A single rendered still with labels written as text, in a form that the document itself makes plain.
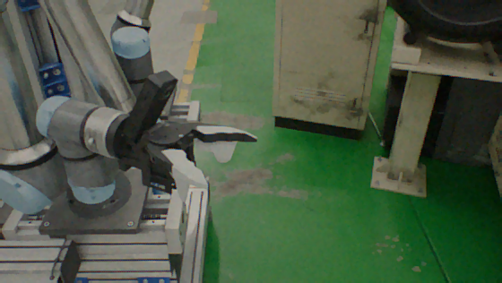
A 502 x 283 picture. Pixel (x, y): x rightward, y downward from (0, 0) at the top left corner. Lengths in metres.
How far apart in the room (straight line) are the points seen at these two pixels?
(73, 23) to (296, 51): 1.70
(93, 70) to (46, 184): 0.24
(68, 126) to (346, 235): 1.49
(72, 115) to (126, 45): 0.68
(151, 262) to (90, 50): 0.57
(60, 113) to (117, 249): 0.49
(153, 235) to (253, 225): 0.97
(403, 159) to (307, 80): 0.68
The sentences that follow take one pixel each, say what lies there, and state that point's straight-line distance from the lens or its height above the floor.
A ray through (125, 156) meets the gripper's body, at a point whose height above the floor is 1.02.
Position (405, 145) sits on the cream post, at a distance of 2.18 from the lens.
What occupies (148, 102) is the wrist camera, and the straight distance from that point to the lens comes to 0.61.
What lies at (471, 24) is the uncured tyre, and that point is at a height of 0.98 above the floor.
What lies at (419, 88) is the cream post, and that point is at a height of 0.55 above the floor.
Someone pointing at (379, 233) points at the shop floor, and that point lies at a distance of 2.03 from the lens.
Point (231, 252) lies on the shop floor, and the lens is 1.87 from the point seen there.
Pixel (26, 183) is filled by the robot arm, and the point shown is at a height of 0.92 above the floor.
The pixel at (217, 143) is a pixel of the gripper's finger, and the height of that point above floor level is 1.04.
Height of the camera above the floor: 1.41
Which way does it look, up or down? 35 degrees down
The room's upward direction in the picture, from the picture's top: straight up
